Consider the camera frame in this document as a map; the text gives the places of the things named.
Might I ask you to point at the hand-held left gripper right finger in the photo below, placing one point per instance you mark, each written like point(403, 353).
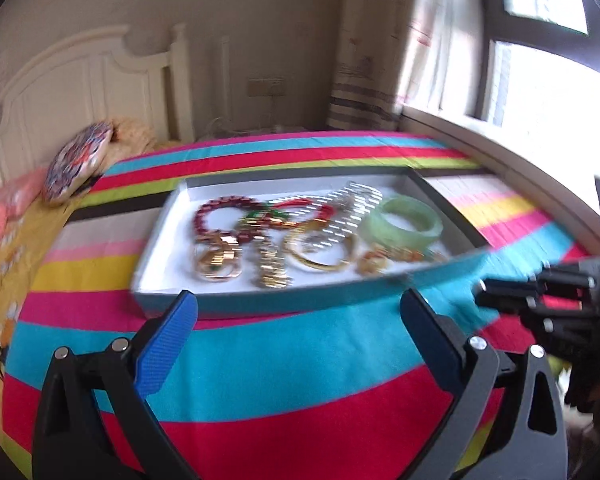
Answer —
point(430, 340)

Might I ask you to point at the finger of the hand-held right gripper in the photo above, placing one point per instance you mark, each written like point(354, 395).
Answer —
point(510, 294)
point(565, 332)

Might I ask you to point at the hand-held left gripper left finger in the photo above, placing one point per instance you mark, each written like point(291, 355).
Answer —
point(165, 350)

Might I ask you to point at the grey jewelry tray box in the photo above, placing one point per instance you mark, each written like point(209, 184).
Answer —
point(175, 255)

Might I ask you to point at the green jade bangle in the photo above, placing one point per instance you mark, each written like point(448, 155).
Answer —
point(410, 230)

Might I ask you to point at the gold bangle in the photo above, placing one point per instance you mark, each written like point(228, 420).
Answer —
point(320, 264)

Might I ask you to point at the striped colourful blanket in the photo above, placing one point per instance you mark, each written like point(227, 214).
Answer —
point(290, 375)

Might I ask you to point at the white window sill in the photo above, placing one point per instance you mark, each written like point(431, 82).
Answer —
point(505, 160)

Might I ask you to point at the yellow floral bedsheet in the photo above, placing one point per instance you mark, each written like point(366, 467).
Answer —
point(10, 285)

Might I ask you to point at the round patterned cushion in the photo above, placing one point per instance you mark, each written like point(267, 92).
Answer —
point(75, 165)

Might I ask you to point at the beige fuzzy pillow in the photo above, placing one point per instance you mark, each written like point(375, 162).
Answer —
point(140, 137)

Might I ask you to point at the pink folded quilt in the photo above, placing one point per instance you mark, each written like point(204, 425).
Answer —
point(5, 205)

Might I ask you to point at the window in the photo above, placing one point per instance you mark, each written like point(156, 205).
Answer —
point(545, 75)

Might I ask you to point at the beige patterned curtain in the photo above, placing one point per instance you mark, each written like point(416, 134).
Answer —
point(365, 60)

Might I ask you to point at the white bed headboard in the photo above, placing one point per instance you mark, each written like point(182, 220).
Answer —
point(80, 80)

